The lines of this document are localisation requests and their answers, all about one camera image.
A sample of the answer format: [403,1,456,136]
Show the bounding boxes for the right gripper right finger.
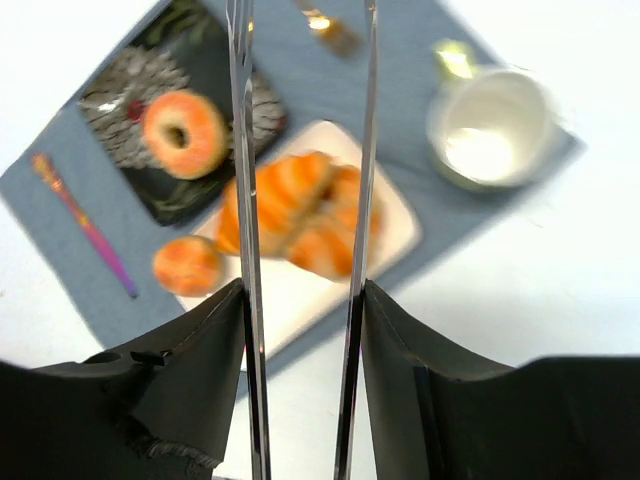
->
[362,282,639,479]

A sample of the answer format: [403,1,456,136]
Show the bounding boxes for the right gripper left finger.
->
[1,280,244,479]

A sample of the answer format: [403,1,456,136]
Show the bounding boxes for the ring doughnut bread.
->
[143,89,229,180]

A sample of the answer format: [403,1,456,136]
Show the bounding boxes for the metal tongs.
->
[226,1,378,479]

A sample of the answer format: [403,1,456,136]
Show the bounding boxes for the striped bread roll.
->
[285,165,361,280]

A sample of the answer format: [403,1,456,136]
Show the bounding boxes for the striped croissant bread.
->
[214,152,336,261]

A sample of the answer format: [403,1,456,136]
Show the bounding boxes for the small round bun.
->
[152,235,225,297]

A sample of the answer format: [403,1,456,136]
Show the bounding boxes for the white rectangular tray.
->
[177,119,424,374]

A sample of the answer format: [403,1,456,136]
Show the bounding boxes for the blue-grey cloth placemat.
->
[0,0,586,396]

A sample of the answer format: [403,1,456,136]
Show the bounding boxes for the pale green cup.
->
[426,39,560,190]

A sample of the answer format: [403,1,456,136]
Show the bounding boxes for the black floral square plate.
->
[77,0,291,227]

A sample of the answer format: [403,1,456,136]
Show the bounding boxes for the gold fork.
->
[294,0,361,58]

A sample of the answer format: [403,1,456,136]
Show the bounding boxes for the rainbow knife with ornate handle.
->
[31,153,138,298]

